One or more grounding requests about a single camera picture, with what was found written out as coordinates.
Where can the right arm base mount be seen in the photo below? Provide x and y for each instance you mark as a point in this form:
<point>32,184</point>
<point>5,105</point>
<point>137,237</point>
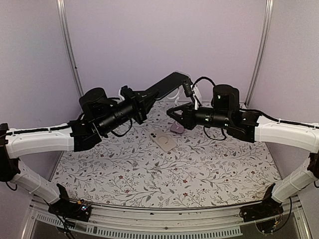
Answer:
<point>268,207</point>

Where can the aluminium frame post back right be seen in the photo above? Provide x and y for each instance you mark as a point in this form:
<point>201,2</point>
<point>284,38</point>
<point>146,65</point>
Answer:
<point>261,50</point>

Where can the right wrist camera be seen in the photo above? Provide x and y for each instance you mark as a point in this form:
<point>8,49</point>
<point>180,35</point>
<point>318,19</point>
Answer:
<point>192,91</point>

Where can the front aluminium rail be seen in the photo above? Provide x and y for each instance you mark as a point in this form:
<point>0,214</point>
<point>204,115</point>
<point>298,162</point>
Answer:
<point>115,222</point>

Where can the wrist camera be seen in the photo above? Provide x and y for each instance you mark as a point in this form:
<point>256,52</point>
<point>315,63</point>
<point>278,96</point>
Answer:
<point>125,93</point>
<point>192,91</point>

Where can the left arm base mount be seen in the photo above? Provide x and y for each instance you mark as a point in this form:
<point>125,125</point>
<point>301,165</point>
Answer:
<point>79,210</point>

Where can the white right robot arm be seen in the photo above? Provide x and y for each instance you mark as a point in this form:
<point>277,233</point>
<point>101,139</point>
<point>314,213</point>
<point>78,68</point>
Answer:
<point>248,125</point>

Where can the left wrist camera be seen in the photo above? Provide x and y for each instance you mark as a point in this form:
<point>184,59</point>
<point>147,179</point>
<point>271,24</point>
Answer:
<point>125,93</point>

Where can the purple phone with ring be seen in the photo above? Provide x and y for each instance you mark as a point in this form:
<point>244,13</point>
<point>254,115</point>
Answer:
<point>177,128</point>

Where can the blue phone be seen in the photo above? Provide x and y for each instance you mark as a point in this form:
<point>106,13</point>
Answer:
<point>168,84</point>

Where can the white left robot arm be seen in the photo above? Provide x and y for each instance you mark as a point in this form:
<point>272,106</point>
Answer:
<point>15,143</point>

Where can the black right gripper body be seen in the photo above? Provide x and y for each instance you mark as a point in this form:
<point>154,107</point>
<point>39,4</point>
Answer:
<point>218,119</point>

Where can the clear phone case with ring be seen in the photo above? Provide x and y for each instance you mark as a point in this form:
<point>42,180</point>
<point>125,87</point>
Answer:
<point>175,97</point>

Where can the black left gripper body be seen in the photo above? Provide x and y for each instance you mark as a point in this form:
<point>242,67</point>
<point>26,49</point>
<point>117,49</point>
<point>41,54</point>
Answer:
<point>122,113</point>

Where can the floral patterned table mat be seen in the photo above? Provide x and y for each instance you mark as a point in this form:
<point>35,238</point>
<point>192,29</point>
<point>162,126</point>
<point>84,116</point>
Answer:
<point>204,169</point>

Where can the aluminium frame post back left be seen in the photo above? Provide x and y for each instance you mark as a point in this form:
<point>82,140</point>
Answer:
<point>68,45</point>

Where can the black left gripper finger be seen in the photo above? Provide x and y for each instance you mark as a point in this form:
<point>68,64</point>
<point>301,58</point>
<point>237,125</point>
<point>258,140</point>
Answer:
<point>148,97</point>
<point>147,105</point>

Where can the aluminium frame post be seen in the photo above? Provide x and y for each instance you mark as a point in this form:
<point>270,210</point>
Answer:
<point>68,45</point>
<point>261,50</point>

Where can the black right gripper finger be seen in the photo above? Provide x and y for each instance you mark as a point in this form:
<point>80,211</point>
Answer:
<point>185,121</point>
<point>181,108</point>

